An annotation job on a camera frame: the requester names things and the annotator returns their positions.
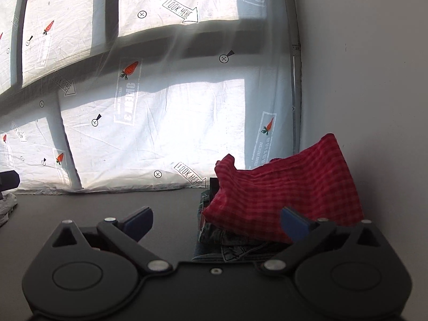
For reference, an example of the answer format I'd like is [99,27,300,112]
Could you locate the red checkered shorts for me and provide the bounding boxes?
[202,133,364,243]

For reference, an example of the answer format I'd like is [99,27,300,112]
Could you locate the printed translucent plastic sheet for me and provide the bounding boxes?
[1,0,300,193]

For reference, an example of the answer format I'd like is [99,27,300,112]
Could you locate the folded blue jeans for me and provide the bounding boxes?
[192,190,291,263]

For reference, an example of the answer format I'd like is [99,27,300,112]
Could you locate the grey crumpled garment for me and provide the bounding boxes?
[0,193,17,226]

